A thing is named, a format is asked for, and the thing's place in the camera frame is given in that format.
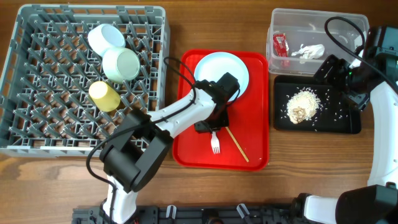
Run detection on white plastic fork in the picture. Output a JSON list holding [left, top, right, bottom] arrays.
[[211, 131, 220, 154]]

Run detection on wooden chopstick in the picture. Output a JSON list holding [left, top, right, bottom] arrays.
[[225, 127, 249, 162]]

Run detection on white tissue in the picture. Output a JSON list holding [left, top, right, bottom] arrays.
[[291, 44, 325, 60]]

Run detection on rice food scraps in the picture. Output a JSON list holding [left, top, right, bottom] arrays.
[[279, 86, 352, 131]]

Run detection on light blue dinner plate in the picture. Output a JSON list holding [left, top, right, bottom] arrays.
[[194, 52, 249, 102]]

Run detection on red snack wrapper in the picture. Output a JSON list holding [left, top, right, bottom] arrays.
[[273, 34, 289, 58]]

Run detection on green bowl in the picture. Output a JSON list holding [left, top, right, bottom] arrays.
[[102, 47, 141, 84]]

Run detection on yellow plastic cup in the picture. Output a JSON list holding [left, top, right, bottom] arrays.
[[88, 81, 121, 112]]

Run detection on light blue small bowl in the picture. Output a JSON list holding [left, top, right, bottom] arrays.
[[88, 24, 126, 57]]

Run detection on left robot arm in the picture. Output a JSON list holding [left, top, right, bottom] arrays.
[[99, 73, 239, 223]]

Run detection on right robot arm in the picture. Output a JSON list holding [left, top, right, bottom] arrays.
[[292, 26, 397, 223]]

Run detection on clear plastic waste bin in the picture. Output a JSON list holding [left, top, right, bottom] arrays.
[[266, 8, 369, 77]]

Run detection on grey plastic dishwasher rack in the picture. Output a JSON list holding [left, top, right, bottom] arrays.
[[1, 4, 170, 157]]

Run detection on red plastic serving tray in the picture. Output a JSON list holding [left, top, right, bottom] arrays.
[[172, 51, 269, 171]]

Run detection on black plastic tray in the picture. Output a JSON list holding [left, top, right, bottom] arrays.
[[274, 75, 361, 134]]

